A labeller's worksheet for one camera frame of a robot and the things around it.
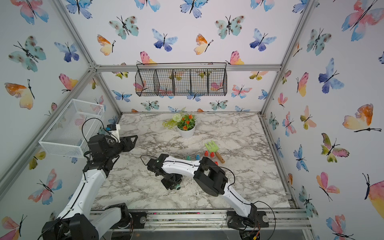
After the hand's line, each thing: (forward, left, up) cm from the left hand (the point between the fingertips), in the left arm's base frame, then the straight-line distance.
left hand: (135, 135), depth 80 cm
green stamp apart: (-21, -22, -20) cm, 37 cm away
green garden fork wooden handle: (+5, -44, -23) cm, 50 cm away
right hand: (-19, -21, -21) cm, 36 cm away
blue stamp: (-3, -33, -21) cm, 40 cm away
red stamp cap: (-1, -43, -21) cm, 48 cm away
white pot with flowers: (+14, -26, -9) cm, 31 cm away
